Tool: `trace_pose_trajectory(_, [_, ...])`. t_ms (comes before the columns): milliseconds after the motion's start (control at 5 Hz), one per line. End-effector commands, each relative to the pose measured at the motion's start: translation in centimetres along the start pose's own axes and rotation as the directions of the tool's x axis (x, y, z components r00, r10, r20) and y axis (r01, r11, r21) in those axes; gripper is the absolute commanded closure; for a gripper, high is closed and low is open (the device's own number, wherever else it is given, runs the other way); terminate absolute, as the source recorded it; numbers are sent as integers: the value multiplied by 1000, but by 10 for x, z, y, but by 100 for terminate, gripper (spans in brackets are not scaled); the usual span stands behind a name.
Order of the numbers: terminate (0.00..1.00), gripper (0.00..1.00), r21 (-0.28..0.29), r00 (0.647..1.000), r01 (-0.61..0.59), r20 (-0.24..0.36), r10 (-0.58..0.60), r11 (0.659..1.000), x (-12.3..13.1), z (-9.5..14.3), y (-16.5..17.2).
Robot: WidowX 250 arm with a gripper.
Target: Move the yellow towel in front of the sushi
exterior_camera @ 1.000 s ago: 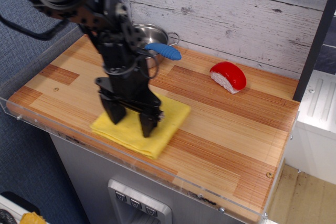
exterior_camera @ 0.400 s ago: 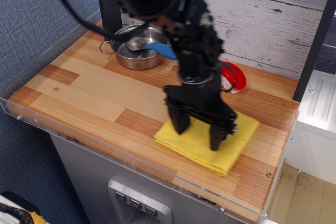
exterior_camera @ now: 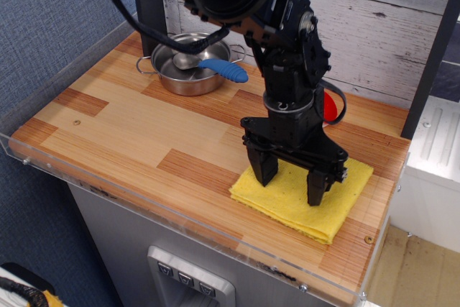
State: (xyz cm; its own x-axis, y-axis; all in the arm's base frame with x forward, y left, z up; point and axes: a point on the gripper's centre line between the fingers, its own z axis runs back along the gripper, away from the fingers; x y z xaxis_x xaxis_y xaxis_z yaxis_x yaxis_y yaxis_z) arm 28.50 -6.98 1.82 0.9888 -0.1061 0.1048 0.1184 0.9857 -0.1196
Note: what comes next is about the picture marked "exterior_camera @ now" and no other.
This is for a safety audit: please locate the black right frame post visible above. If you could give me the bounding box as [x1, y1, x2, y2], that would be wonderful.
[400, 0, 459, 139]

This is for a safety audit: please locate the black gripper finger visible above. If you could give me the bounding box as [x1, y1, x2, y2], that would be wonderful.
[247, 147, 278, 186]
[307, 170, 334, 206]

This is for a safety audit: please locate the clear acrylic table guard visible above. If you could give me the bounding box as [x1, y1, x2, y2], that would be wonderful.
[8, 35, 409, 306]

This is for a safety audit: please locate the white metal side unit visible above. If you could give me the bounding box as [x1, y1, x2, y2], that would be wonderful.
[390, 96, 459, 252]

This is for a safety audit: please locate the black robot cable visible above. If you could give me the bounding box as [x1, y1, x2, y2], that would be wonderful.
[93, 0, 348, 126]

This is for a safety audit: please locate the blue handled metal spoon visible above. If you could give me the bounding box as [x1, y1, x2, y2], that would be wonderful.
[172, 52, 249, 83]

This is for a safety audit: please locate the yellow towel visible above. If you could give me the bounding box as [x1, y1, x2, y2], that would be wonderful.
[229, 158, 374, 244]

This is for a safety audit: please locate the grey cabinet with button panel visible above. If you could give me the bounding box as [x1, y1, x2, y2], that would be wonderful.
[70, 185, 332, 306]

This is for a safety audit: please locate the red and white toy sushi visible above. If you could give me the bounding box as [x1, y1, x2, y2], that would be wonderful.
[323, 92, 339, 127]

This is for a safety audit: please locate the black braided cable bundle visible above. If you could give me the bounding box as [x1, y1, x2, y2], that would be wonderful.
[0, 262, 64, 307]

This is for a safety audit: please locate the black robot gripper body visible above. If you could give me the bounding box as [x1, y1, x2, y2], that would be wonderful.
[241, 91, 349, 185]

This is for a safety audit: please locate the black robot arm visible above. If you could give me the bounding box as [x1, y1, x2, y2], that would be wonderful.
[184, 0, 348, 206]

